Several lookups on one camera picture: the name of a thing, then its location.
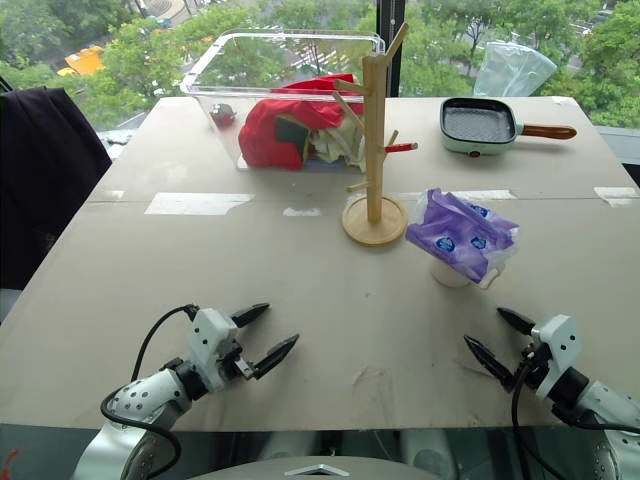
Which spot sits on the cream crumpled cloth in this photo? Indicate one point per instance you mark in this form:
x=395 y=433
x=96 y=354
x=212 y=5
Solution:
x=335 y=142

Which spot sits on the long white tape strip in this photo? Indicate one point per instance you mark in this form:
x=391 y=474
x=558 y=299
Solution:
x=452 y=194

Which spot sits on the small dark red object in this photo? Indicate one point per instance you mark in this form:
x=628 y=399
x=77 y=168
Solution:
x=222 y=115

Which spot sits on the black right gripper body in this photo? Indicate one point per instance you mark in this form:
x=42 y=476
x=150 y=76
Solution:
x=532 y=360

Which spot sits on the large white tape patch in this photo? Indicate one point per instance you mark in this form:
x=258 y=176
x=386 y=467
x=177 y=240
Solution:
x=197 y=203

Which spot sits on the white cup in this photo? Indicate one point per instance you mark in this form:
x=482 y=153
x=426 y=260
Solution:
x=447 y=276

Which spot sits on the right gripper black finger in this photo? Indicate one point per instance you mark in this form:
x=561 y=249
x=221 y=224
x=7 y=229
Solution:
x=515 y=320
x=487 y=360

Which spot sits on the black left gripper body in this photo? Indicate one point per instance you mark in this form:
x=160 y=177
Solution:
x=235 y=362

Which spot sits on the dark cloth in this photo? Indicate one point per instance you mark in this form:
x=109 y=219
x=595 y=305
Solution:
x=45 y=175

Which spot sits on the yellow vehicle outside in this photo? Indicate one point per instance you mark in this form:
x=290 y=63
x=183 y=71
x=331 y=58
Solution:
x=82 y=60

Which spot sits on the red cloth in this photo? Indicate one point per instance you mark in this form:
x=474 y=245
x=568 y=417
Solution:
x=270 y=135

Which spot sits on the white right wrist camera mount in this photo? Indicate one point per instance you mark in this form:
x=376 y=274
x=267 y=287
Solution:
x=562 y=350

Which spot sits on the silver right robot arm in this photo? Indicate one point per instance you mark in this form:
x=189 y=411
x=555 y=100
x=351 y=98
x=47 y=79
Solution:
x=610 y=405

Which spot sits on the mint electric grill pan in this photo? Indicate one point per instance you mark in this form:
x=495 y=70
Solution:
x=477 y=125

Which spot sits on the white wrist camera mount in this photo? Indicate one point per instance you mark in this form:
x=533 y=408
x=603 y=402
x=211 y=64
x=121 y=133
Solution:
x=562 y=350
x=207 y=340

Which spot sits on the wooden mug tree stand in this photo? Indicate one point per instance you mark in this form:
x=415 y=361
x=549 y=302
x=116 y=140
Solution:
x=372 y=150

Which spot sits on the light blue plastic bag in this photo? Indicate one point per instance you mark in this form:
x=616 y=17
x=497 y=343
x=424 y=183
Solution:
x=510 y=70

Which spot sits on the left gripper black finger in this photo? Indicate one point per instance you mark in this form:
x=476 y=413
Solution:
x=250 y=314
x=277 y=356

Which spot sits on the clear plastic storage bin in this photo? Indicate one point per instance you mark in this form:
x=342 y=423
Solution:
x=220 y=135

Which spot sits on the black window post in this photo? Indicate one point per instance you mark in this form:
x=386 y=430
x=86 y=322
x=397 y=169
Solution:
x=392 y=75

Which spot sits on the purple plastic bag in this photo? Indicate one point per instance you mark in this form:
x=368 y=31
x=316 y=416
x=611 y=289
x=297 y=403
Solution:
x=450 y=235

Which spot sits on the small white tape patch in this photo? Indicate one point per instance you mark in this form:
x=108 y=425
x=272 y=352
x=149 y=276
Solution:
x=302 y=212

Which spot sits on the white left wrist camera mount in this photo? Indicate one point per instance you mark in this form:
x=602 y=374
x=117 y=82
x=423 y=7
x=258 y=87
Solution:
x=207 y=340

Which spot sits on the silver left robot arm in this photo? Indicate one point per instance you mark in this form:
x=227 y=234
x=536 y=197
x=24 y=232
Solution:
x=145 y=395

